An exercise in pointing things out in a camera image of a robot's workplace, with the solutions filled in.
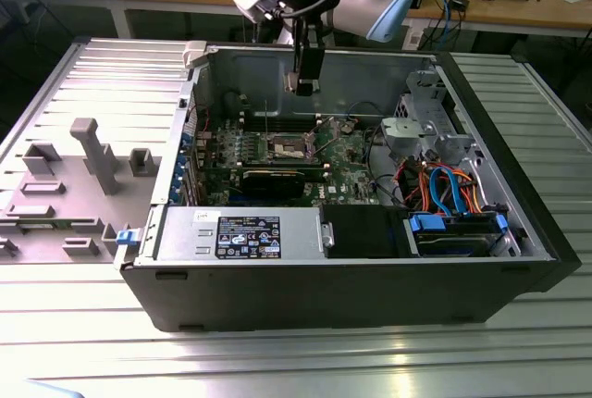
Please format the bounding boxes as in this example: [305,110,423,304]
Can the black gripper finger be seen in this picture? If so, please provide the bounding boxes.
[293,18,326,97]

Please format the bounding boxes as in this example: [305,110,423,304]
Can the CPU socket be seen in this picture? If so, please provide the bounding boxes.
[262,131,318,162]

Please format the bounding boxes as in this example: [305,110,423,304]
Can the green motherboard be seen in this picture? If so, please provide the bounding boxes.
[182,110,394,208]

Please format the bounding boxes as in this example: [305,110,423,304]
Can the grey case latch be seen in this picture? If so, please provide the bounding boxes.
[182,40,209,70]

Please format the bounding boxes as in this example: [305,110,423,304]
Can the silver metal drive cage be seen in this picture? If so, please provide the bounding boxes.
[392,68,460,140]

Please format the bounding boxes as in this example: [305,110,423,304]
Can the graphics card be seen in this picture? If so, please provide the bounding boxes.
[239,167,307,201]

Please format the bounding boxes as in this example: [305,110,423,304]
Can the silver power supply unit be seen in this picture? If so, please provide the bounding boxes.
[154,205,325,262]

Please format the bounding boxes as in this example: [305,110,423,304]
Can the hard disk in blue carrier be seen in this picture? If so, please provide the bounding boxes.
[405,211,510,259]

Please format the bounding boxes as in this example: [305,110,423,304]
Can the black open PC case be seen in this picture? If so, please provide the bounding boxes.
[113,40,583,334]

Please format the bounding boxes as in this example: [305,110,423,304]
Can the grey parts rack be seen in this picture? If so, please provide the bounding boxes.
[0,118,164,265]

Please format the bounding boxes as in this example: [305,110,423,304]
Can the silver metal bracket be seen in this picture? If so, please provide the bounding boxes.
[380,116,439,162]

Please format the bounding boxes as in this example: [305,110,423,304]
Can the blue data wire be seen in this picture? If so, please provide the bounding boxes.
[442,165,469,218]
[427,167,446,214]

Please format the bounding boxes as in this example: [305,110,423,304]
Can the orange power wire bundle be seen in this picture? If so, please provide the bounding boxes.
[401,160,486,215]

